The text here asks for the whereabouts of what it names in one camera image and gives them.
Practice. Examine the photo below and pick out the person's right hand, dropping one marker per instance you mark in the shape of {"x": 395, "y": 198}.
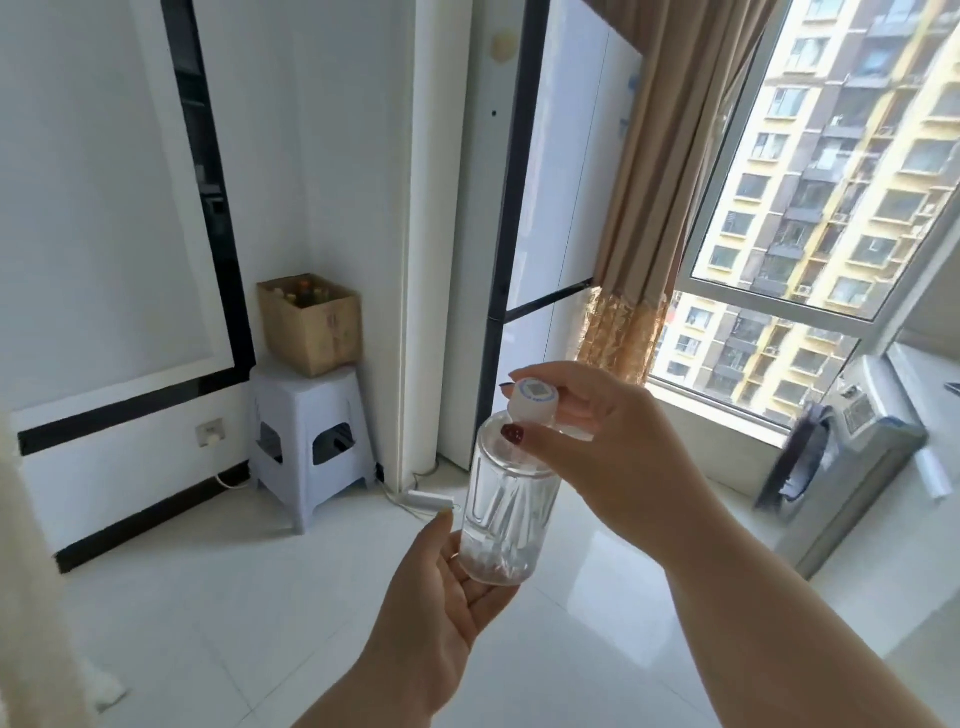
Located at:
{"x": 630, "y": 465}

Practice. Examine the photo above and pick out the person's left hand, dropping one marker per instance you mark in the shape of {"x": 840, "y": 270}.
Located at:
{"x": 424, "y": 615}

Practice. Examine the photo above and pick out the person's left thumb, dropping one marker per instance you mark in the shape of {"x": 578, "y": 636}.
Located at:
{"x": 429, "y": 544}

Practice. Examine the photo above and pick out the person's right middle finger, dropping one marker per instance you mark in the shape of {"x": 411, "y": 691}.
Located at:
{"x": 576, "y": 416}

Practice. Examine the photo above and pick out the person's right thumb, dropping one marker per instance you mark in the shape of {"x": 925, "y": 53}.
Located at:
{"x": 534, "y": 441}

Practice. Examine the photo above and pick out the white bottle cap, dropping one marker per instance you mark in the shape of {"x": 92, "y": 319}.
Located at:
{"x": 534, "y": 401}

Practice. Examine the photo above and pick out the clear plastic bottle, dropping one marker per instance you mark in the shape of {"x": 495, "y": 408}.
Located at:
{"x": 506, "y": 502}

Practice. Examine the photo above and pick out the person's right forearm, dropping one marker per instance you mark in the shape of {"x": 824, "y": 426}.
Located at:
{"x": 810, "y": 622}

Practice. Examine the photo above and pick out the person's left forearm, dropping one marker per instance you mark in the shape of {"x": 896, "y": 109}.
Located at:
{"x": 375, "y": 701}

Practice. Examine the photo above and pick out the white power adapter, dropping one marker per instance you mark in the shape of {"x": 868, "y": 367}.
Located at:
{"x": 427, "y": 502}

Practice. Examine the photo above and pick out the white plastic stool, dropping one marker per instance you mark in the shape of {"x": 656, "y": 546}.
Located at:
{"x": 300, "y": 442}

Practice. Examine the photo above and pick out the white-framed window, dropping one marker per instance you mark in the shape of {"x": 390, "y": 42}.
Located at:
{"x": 694, "y": 270}

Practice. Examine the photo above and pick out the white refrigerator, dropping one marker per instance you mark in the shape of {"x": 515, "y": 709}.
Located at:
{"x": 547, "y": 225}

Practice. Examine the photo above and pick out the brown cardboard box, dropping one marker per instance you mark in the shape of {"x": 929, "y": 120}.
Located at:
{"x": 315, "y": 334}

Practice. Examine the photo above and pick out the beige curtain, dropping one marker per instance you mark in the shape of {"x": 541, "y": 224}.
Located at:
{"x": 675, "y": 187}

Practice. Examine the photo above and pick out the cluster of small bottles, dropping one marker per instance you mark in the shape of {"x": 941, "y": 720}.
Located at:
{"x": 300, "y": 292}

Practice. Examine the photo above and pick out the silver washing machine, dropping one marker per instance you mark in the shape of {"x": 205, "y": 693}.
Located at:
{"x": 862, "y": 457}

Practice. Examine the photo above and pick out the yellow apartment building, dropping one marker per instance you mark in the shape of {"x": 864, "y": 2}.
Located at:
{"x": 825, "y": 187}

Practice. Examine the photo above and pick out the white paper roll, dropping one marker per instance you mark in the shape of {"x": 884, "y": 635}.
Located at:
{"x": 932, "y": 474}

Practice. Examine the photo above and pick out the white wall socket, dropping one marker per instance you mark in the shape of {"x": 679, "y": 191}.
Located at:
{"x": 210, "y": 433}

